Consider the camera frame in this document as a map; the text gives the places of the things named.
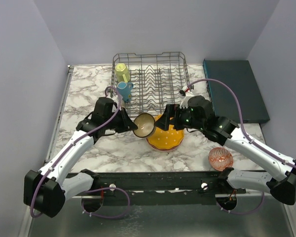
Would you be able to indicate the grey wire dish rack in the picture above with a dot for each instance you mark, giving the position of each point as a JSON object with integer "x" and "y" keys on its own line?
{"x": 157, "y": 80}

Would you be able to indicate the blue network switch box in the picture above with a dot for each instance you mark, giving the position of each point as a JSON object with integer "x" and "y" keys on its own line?
{"x": 239, "y": 77}

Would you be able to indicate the orange polka dot plate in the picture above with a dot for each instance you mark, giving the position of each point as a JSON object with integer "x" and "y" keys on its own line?
{"x": 166, "y": 139}

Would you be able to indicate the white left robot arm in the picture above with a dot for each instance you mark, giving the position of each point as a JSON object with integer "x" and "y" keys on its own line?
{"x": 47, "y": 190}

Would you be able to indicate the red patterned glass bowl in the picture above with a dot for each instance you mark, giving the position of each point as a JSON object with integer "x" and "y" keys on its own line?
{"x": 220, "y": 158}

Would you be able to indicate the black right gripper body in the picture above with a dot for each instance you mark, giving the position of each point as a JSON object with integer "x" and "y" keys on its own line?
{"x": 183, "y": 119}

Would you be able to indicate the pink plate under stack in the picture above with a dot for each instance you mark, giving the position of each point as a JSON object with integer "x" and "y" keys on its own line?
{"x": 164, "y": 150}

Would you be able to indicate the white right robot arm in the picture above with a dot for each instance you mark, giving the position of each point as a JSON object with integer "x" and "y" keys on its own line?
{"x": 279, "y": 171}

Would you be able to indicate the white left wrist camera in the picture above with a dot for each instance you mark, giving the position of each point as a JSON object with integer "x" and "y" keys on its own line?
{"x": 115, "y": 98}

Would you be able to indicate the blue floral mug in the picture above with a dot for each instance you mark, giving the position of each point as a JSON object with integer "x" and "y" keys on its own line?
{"x": 124, "y": 89}

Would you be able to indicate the pale yellow mug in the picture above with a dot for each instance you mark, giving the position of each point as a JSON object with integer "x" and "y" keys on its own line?
{"x": 122, "y": 73}

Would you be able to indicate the brown patterned bowl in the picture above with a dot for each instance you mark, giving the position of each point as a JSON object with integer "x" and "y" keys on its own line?
{"x": 145, "y": 123}

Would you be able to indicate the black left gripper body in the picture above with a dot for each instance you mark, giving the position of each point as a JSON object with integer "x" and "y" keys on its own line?
{"x": 113, "y": 124}

